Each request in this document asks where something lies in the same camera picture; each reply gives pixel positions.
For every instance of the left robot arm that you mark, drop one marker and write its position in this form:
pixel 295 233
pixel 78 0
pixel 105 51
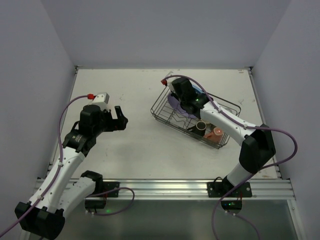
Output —
pixel 46 211

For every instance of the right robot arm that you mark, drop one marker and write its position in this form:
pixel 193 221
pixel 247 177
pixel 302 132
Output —
pixel 257 145

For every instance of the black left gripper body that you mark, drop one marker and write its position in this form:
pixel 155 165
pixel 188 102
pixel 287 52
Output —
pixel 114 121

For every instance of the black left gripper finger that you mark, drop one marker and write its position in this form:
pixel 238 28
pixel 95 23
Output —
pixel 120 124
pixel 119 113

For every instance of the black wire dish rack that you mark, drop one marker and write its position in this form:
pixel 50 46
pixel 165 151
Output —
pixel 163 112

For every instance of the purple plate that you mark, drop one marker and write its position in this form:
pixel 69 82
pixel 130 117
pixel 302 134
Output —
pixel 175 105

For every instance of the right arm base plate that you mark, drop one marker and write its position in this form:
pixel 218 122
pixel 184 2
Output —
pixel 220 186

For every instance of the aluminium mounting rail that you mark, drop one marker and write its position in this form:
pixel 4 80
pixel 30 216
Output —
pixel 200 189

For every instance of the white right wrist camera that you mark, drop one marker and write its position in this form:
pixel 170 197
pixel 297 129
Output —
pixel 167 81

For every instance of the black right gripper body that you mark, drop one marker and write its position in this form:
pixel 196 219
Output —
pixel 188 107

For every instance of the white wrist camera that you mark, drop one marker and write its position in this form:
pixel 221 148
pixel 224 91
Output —
pixel 101 100
pixel 167 81

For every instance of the blue plate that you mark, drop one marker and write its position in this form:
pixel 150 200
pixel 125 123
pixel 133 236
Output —
pixel 198 90

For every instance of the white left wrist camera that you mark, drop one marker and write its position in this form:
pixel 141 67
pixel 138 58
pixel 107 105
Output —
pixel 101 100

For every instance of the pink mug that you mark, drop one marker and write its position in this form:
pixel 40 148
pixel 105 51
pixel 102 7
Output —
pixel 215 135

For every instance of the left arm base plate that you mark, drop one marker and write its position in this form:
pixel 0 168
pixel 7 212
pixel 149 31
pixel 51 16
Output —
pixel 106 189

